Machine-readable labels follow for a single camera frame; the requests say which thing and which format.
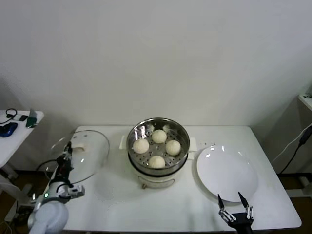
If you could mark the blue handheld device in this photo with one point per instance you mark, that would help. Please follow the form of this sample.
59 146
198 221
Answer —
8 130

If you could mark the glass pot lid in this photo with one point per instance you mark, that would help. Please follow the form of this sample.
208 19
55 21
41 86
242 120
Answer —
92 161

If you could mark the white side table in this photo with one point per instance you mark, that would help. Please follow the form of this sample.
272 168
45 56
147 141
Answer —
14 146

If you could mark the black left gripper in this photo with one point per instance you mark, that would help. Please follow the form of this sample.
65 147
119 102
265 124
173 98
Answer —
64 168

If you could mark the stainless steel steamer basket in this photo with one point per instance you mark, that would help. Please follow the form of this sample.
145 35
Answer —
136 131

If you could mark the cream electric cooking pot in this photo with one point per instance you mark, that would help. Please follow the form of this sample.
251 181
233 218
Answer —
156 181

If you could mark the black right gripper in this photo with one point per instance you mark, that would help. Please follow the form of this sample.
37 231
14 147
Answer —
242 221

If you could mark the green grey tool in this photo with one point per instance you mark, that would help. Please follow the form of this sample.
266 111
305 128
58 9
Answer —
31 120

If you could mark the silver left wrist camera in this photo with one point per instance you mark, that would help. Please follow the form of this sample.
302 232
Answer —
76 190

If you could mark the white steamed baozi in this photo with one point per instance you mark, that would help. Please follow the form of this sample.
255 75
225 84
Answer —
156 162
173 147
159 136
141 146

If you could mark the white round plate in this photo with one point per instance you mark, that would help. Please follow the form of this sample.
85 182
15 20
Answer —
226 173

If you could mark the small black device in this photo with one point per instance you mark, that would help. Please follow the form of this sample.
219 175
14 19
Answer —
23 118

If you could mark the white shelf desk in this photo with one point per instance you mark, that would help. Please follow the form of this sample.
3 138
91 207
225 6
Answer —
306 101

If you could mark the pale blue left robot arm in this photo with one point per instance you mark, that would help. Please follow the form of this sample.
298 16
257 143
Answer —
48 217

